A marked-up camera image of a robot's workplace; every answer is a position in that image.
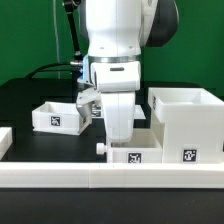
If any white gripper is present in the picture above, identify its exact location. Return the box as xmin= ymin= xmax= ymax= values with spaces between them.
xmin=101 ymin=92 xmax=135 ymax=147

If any white drawer box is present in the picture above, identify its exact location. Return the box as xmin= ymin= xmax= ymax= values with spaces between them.
xmin=32 ymin=101 xmax=92 ymax=135
xmin=96 ymin=129 xmax=162 ymax=163

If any white drawer cabinet frame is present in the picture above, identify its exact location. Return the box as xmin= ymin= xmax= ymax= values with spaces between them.
xmin=148 ymin=87 xmax=224 ymax=164

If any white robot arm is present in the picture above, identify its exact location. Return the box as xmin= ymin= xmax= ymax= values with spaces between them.
xmin=79 ymin=0 xmax=179 ymax=143

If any white marker sheet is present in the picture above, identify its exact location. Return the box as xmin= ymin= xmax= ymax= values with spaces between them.
xmin=92 ymin=104 xmax=146 ymax=120

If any white front fence bar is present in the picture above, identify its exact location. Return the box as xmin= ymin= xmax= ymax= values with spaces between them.
xmin=0 ymin=162 xmax=224 ymax=189

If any white fence bar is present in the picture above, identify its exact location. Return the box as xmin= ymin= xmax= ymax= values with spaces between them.
xmin=0 ymin=127 xmax=13 ymax=160
xmin=0 ymin=162 xmax=224 ymax=189

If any white left fence bar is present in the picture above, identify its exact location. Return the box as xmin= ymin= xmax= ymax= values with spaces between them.
xmin=0 ymin=127 xmax=13 ymax=160

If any black cable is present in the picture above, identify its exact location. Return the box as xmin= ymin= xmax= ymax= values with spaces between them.
xmin=25 ymin=62 xmax=83 ymax=79

